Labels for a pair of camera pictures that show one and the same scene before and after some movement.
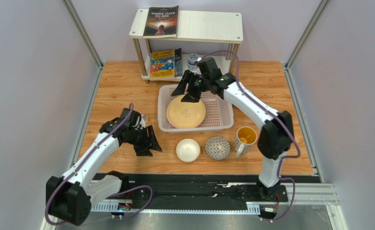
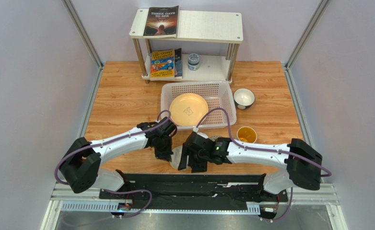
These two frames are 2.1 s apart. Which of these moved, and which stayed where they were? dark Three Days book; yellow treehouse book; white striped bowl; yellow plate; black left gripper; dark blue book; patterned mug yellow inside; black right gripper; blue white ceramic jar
Moved: white striped bowl; black right gripper; black left gripper
Stayed: yellow treehouse book; dark Three Days book; yellow plate; dark blue book; blue white ceramic jar; patterned mug yellow inside
